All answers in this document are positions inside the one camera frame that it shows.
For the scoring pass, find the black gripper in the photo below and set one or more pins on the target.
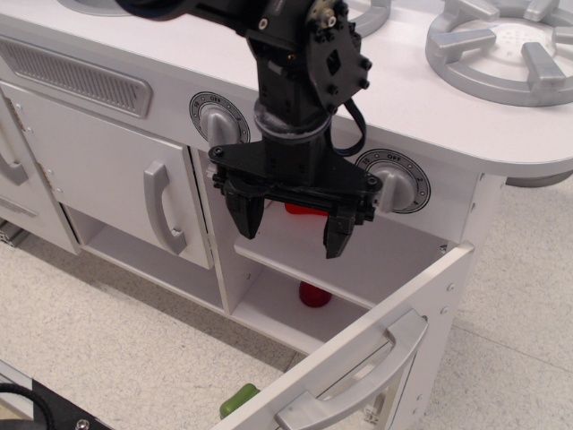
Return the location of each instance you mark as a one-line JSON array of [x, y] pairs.
[[311, 173]]

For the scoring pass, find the white toy oven door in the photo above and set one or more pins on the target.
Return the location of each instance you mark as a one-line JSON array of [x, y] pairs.
[[395, 349]]

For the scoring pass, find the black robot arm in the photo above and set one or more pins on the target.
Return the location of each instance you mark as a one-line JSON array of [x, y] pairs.
[[309, 65]]

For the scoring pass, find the red toy on upper shelf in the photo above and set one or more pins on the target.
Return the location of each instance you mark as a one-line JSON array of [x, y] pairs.
[[302, 210]]

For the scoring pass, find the red toy on shelf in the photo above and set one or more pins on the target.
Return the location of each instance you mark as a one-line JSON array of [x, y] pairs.
[[302, 210], [312, 296]]

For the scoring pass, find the red toy on lower shelf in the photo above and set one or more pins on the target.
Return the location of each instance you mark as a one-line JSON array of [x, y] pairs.
[[312, 296]]

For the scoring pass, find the grey right control knob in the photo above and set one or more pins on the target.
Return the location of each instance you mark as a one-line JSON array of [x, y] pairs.
[[405, 187]]

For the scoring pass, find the grey control knob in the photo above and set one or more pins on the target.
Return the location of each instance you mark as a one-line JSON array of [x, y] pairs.
[[217, 120], [405, 187]]

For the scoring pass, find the grey left control knob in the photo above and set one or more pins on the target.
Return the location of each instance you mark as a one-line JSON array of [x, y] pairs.
[[217, 120]]

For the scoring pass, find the green toy bell pepper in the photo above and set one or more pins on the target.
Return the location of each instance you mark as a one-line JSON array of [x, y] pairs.
[[240, 397]]

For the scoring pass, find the white toy kitchen unit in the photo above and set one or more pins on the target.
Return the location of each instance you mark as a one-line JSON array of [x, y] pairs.
[[465, 145]]

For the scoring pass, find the silver vent grille panel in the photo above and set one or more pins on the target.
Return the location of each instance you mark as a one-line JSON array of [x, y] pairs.
[[85, 80]]

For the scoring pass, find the silver middle stove burner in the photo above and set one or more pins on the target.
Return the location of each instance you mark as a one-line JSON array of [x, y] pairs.
[[369, 16]]

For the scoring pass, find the silver stove burner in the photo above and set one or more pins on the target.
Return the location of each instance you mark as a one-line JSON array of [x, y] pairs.
[[517, 53], [369, 16]]

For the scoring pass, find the white far left door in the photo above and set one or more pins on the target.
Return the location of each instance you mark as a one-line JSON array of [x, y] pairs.
[[26, 198]]

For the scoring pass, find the silver right stove burner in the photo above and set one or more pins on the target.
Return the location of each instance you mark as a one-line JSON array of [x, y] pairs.
[[517, 53]]

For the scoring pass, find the white cabinet door grey handle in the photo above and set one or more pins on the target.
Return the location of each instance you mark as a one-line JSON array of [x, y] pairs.
[[139, 184]]

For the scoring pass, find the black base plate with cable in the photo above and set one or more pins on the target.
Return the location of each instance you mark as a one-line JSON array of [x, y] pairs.
[[49, 410]]

